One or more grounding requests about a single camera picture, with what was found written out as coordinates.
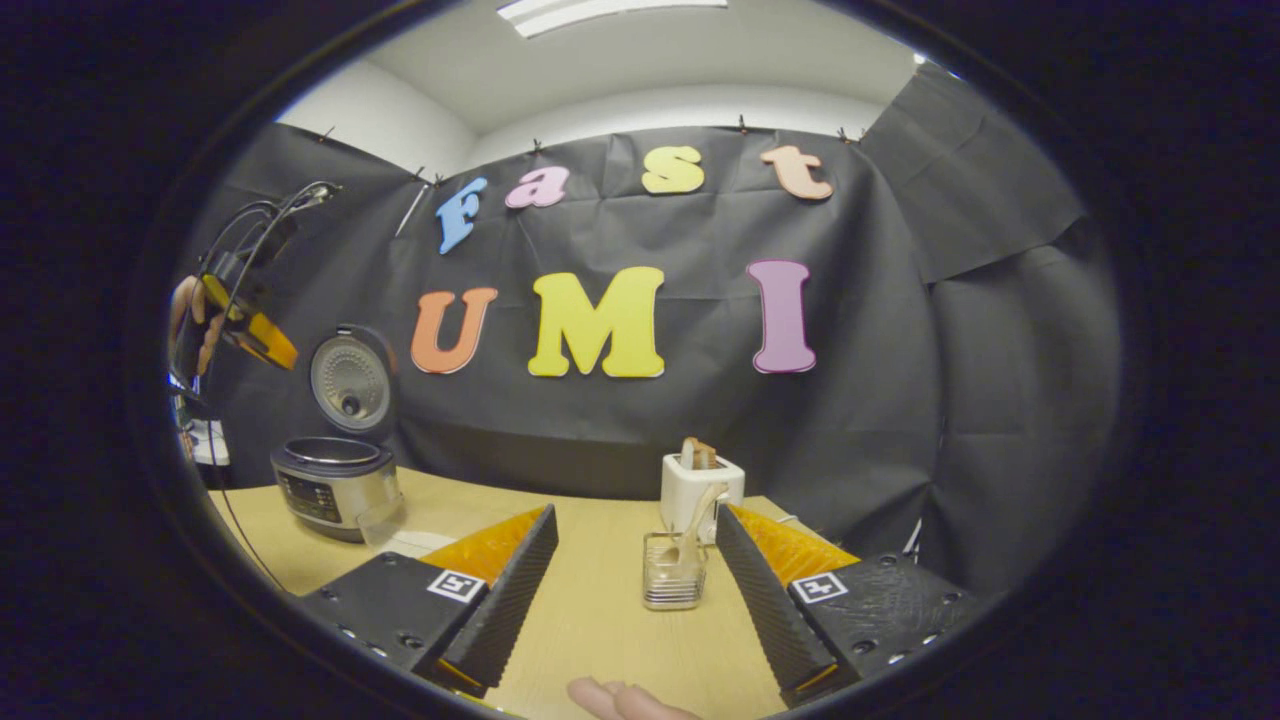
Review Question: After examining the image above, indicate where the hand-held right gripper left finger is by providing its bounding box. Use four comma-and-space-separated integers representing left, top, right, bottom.
295, 503, 559, 699

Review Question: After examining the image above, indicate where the white rice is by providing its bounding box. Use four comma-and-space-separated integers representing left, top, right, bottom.
385, 530, 456, 559

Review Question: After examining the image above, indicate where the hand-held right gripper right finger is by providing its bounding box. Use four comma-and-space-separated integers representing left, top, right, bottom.
715, 503, 986, 706

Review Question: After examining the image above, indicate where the black backdrop cloth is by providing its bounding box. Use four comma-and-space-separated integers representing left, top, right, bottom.
165, 60, 1121, 601

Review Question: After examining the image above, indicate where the white toaster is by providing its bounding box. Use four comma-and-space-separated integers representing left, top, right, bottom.
660, 452, 746, 546

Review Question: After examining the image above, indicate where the silver black rice cooker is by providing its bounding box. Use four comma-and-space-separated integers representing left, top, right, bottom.
270, 323, 406, 546

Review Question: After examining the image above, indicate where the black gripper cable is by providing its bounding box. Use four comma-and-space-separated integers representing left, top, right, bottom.
205, 400, 286, 591

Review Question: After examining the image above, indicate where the white side table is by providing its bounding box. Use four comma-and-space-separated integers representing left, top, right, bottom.
180, 415, 231, 466

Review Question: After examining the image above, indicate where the wooden spoon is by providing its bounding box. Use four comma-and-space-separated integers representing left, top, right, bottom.
672, 483, 731, 581

